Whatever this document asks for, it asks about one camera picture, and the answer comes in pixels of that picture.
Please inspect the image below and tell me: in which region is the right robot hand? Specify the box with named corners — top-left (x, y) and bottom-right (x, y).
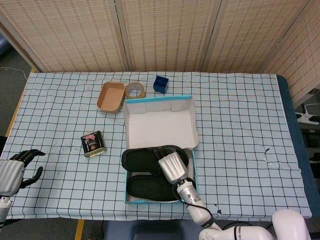
top-left (150, 146), bottom-right (190, 185)

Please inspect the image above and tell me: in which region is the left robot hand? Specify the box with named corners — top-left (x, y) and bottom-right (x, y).
top-left (0, 149), bottom-right (46, 196)

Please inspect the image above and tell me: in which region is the black rubber slipper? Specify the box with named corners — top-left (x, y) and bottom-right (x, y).
top-left (127, 174), bottom-right (181, 202)
top-left (121, 144), bottom-right (190, 177)

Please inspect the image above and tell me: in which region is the turquoise cardboard shoe box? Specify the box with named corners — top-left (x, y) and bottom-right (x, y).
top-left (122, 94), bottom-right (200, 205)

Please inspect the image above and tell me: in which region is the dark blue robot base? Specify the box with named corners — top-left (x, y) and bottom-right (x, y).
top-left (103, 219), bottom-right (203, 240)

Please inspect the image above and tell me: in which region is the blue plastic compartment box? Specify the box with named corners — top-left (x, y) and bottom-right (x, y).
top-left (152, 74), bottom-right (170, 95)

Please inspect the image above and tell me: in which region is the clear packing tape roll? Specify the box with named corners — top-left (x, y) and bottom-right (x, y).
top-left (124, 81), bottom-right (146, 102)

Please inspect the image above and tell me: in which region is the checked light blue tablecloth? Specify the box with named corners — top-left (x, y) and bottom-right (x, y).
top-left (0, 71), bottom-right (313, 224)

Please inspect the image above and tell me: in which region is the black luncheon meat can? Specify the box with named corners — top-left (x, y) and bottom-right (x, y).
top-left (80, 130), bottom-right (108, 158)

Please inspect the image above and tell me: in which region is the brown paper food tray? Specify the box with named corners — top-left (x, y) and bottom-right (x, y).
top-left (96, 80), bottom-right (126, 115)

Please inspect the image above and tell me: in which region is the dark blue table pad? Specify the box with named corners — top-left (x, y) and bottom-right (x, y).
top-left (276, 74), bottom-right (317, 216)

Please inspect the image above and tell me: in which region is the black equipment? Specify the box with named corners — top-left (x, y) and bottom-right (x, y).
top-left (298, 127), bottom-right (320, 163)

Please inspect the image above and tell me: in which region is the white plastic stand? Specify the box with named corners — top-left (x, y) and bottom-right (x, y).
top-left (294, 102), bottom-right (320, 125)

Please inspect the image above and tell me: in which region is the bamboo folding screen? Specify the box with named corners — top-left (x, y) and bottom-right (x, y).
top-left (0, 0), bottom-right (320, 109)

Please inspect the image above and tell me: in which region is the white floor cable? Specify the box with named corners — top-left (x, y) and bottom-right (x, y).
top-left (0, 66), bottom-right (28, 81)

